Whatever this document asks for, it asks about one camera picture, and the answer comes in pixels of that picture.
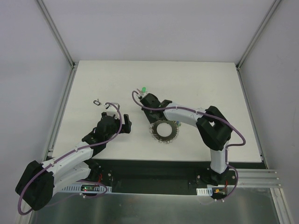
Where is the aluminium frame rail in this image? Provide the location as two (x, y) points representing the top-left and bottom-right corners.
(36, 0), (78, 160)
(236, 0), (283, 168)

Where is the white cable duct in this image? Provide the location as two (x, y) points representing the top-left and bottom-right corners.
(60, 183), (112, 194)
(196, 187), (213, 196)

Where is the left aluminium frame rail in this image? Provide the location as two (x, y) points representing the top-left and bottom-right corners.
(36, 0), (78, 160)

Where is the purple cable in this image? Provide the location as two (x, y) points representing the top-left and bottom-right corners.
(132, 90), (247, 203)
(18, 102), (122, 215)

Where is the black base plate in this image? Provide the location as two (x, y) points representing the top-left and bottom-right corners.
(87, 159), (237, 195)

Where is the left white cable duct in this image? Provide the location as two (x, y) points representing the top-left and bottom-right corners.
(60, 183), (112, 194)

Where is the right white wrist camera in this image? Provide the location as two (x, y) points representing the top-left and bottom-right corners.
(136, 89), (148, 99)

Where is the green tag silver key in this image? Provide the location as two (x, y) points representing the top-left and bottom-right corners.
(136, 87), (146, 93)

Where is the front aluminium rail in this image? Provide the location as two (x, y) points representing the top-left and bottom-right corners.
(237, 169), (282, 189)

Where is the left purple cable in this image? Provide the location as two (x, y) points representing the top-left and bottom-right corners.
(18, 102), (122, 215)

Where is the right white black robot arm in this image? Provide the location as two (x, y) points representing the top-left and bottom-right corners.
(138, 93), (232, 184)

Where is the metal disc with key rings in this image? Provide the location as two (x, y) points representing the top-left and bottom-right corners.
(149, 120), (180, 144)

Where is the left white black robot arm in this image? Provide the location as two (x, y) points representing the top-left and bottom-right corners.
(15, 112), (132, 215)

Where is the right white cable duct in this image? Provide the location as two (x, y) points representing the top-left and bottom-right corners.
(196, 187), (213, 196)

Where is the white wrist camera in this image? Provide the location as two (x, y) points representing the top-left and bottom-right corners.
(136, 89), (148, 99)
(104, 102), (120, 111)

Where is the right aluminium frame rail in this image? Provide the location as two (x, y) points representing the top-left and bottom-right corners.
(236, 0), (283, 168)

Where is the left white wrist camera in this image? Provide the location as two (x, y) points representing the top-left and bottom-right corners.
(104, 102), (120, 111)

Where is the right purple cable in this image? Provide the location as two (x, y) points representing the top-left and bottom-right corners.
(132, 90), (247, 203)

